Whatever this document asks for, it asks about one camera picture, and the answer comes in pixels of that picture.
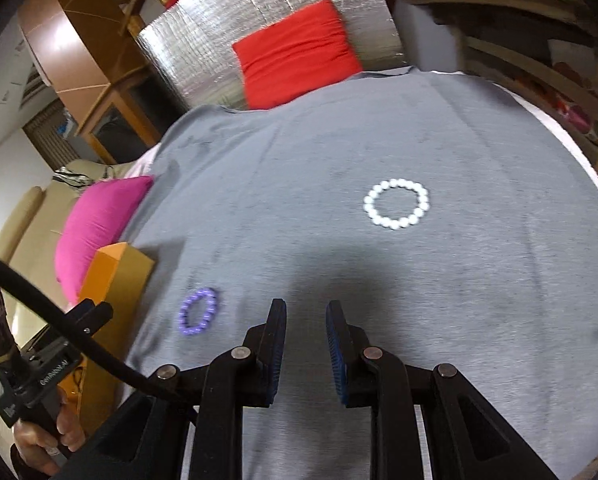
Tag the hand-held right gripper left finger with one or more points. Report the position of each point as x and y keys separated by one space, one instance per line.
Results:
x=274 y=355

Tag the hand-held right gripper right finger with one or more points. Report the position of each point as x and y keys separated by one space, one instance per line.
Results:
x=336 y=355

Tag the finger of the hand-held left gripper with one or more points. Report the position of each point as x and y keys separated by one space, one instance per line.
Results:
x=91 y=317

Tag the orange cardboard box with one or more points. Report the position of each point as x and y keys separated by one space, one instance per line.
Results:
x=119 y=270

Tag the person's left hand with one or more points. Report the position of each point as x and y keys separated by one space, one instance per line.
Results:
x=34 y=447

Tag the pink pillow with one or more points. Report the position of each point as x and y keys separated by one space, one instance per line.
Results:
x=99 y=220

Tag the grey blanket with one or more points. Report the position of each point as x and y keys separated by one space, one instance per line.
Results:
x=429 y=285

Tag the beige sofa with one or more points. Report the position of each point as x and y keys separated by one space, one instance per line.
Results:
x=24 y=220

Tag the wooden cabinet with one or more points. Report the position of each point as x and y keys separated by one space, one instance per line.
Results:
x=74 y=35

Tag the silver foil insulation sheet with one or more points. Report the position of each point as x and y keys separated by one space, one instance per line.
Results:
x=204 y=45

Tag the white bed sheet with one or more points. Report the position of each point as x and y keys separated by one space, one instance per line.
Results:
x=569 y=135

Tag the wooden shelf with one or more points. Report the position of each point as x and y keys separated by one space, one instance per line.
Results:
x=504 y=0

